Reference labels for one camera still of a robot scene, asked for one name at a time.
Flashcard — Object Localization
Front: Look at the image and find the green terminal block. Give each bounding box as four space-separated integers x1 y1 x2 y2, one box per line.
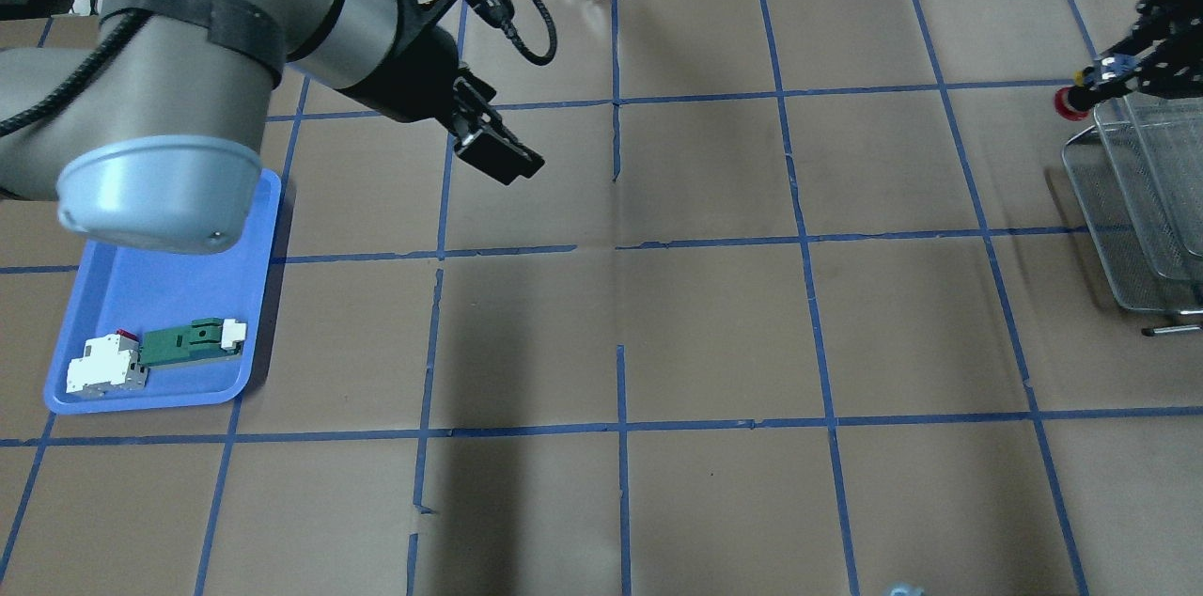
140 318 249 368

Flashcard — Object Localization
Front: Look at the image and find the red emergency stop button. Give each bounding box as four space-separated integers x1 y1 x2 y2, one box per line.
1053 54 1139 120

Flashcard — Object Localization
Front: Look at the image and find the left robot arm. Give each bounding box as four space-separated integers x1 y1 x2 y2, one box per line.
1 0 557 255

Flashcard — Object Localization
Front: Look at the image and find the wire mesh shelf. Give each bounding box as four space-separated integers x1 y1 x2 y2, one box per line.
1061 94 1202 337

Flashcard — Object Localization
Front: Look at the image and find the white circuit breaker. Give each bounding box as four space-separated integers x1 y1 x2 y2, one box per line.
65 330 148 399

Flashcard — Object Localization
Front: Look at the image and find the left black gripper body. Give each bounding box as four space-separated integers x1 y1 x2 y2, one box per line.
352 0 497 125

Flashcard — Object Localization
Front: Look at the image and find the blue plastic tray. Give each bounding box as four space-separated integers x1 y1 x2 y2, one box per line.
42 169 282 415

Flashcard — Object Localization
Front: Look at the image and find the black braided cable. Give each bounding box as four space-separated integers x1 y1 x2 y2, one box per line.
0 0 559 138

